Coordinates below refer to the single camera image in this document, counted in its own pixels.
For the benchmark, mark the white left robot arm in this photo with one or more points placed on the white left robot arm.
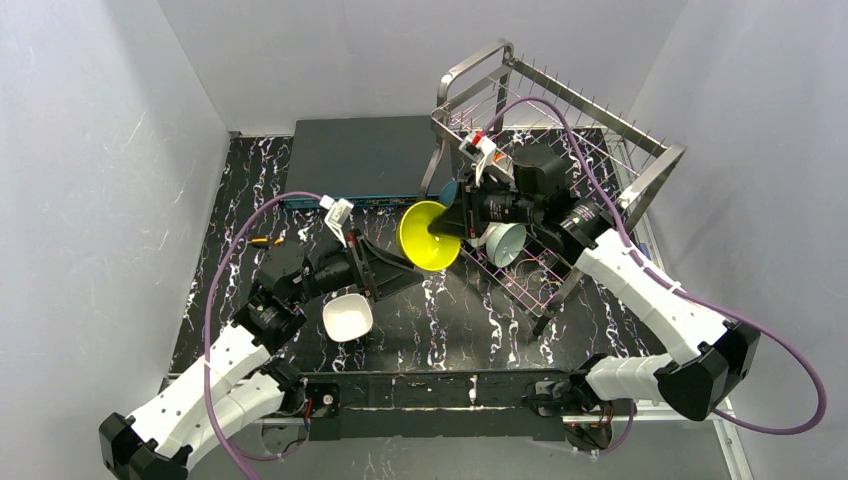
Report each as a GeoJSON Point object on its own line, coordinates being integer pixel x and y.
{"type": "Point", "coordinates": [239, 377]}

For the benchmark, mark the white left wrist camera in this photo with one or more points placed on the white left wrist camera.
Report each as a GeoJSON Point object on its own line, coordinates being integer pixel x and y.
{"type": "Point", "coordinates": [338, 212]}

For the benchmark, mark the yellow bowl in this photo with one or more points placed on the yellow bowl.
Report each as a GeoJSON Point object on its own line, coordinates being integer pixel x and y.
{"type": "Point", "coordinates": [429, 252]}

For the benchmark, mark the stainless steel dish rack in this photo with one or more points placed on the stainless steel dish rack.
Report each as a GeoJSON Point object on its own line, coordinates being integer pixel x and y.
{"type": "Point", "coordinates": [493, 66]}

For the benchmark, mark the orange black small tool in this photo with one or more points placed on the orange black small tool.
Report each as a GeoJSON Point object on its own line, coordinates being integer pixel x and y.
{"type": "Point", "coordinates": [265, 242]}

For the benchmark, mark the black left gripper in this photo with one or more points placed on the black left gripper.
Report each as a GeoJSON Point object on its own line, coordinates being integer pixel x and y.
{"type": "Point", "coordinates": [361, 266]}

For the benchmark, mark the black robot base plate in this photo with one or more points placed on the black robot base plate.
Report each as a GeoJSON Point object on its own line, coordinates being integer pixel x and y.
{"type": "Point", "coordinates": [446, 404]}

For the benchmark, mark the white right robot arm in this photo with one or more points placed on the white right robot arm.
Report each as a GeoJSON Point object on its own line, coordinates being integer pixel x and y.
{"type": "Point", "coordinates": [707, 353]}

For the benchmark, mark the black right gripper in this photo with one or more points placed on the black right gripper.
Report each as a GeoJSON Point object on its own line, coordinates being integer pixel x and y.
{"type": "Point", "coordinates": [469, 212]}

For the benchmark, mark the dark teal network switch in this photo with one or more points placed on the dark teal network switch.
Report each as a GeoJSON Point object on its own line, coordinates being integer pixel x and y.
{"type": "Point", "coordinates": [373, 161]}

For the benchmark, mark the white square bowl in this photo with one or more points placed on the white square bowl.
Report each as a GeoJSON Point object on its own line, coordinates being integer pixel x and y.
{"type": "Point", "coordinates": [347, 317]}

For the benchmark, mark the pale green celadon bowl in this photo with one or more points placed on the pale green celadon bowl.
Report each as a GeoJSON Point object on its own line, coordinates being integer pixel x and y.
{"type": "Point", "coordinates": [504, 243]}

